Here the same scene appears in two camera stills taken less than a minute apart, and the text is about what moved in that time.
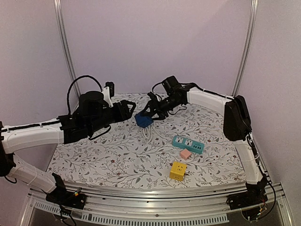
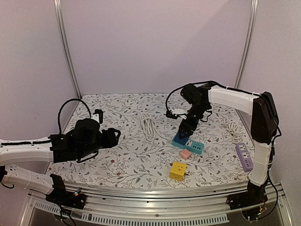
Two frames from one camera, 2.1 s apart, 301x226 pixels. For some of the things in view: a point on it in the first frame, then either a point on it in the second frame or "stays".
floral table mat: x=187 y=149 stays
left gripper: x=122 y=113 -> x=110 y=141
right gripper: x=154 y=108 -> x=188 y=125
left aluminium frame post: x=58 y=12 stays
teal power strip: x=194 y=146 stays
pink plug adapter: x=185 y=154 stays
